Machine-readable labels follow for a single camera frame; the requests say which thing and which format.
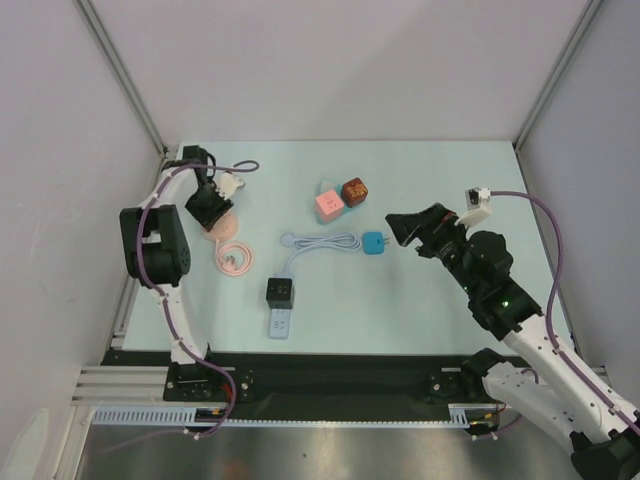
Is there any pink coiled cable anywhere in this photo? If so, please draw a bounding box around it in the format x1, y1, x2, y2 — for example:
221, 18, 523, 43
213, 238, 255, 277

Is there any black cube socket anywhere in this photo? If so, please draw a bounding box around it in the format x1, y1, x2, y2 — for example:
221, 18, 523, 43
265, 277, 294, 310

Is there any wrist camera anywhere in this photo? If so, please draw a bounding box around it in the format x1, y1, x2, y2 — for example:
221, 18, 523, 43
456, 187, 492, 228
216, 172, 246, 200

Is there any light blue coiled power cable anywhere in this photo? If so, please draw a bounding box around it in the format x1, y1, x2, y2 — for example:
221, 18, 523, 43
279, 231, 364, 279

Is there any teal triangular power strip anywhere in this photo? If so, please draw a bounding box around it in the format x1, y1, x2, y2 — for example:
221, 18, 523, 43
314, 177, 369, 225

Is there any light blue power strip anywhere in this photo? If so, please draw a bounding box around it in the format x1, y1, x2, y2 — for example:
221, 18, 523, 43
267, 272, 293, 340

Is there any dark red cube socket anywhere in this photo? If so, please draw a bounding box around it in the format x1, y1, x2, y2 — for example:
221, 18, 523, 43
340, 177, 369, 208

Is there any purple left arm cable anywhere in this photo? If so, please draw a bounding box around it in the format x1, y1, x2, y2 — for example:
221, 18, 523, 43
97, 159, 260, 454

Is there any pink cube socket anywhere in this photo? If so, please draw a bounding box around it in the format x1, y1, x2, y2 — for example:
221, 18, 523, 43
314, 190, 345, 224

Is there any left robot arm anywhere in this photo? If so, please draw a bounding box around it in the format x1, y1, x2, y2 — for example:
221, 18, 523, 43
119, 145, 235, 401

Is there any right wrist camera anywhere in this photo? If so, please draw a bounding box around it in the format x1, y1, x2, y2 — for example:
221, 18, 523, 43
456, 187, 492, 228

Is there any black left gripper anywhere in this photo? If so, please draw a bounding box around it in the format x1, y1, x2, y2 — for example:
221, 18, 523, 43
185, 180, 234, 232

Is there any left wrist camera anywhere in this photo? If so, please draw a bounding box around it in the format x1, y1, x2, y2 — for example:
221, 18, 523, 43
216, 172, 246, 200

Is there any white slotted cable duct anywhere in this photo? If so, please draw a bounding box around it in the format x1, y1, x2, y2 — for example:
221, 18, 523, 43
92, 402, 501, 428

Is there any blue flat plug adapter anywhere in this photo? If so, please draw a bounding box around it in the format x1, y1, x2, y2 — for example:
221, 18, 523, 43
361, 231, 390, 256

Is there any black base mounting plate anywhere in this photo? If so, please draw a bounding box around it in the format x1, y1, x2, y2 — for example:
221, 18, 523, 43
162, 351, 521, 422

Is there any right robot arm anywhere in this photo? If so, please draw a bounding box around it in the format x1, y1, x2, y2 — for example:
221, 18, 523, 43
385, 203, 639, 479

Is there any pink round power strip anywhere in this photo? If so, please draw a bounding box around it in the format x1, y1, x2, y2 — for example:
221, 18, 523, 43
204, 211, 238, 243

